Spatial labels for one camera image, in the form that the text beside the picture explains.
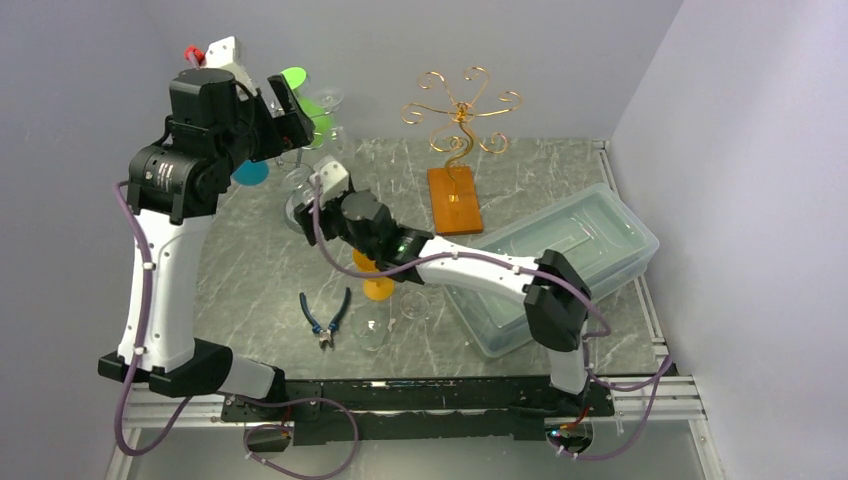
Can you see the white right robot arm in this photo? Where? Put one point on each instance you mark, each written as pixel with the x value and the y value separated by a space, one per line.
pixel 555 299

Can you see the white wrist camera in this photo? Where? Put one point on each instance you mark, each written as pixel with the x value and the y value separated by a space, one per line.
pixel 225 54
pixel 332 178

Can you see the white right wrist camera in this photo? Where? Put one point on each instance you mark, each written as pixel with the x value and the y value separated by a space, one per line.
pixel 332 178

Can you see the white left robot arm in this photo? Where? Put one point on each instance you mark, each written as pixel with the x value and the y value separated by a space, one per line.
pixel 170 198

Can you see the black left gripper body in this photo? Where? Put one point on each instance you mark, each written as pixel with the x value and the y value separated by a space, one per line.
pixel 257 135

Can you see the clear plastic storage box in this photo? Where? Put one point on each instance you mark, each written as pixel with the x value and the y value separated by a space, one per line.
pixel 598 234

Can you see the chrome wire glass rack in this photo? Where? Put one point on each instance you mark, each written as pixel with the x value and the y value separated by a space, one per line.
pixel 330 140

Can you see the ribbed clear wine glass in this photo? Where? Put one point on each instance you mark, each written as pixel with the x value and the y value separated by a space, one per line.
pixel 297 181

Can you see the green wine glass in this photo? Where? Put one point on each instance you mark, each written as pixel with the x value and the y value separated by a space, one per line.
pixel 298 79

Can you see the orange frosted wine glass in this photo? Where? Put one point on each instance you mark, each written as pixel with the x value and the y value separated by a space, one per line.
pixel 375 289

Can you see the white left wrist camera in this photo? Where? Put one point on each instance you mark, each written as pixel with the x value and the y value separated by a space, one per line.
pixel 225 54

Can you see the blue wine glass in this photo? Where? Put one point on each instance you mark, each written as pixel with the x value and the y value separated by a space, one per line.
pixel 251 173

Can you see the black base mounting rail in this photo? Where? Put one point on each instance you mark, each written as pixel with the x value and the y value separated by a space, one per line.
pixel 519 407

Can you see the gold wire glass rack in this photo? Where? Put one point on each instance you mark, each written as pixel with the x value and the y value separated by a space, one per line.
pixel 454 202

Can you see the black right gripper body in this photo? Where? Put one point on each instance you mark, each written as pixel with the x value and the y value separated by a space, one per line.
pixel 336 224

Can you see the clear hanging wine glass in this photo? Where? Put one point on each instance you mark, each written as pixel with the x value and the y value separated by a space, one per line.
pixel 326 103

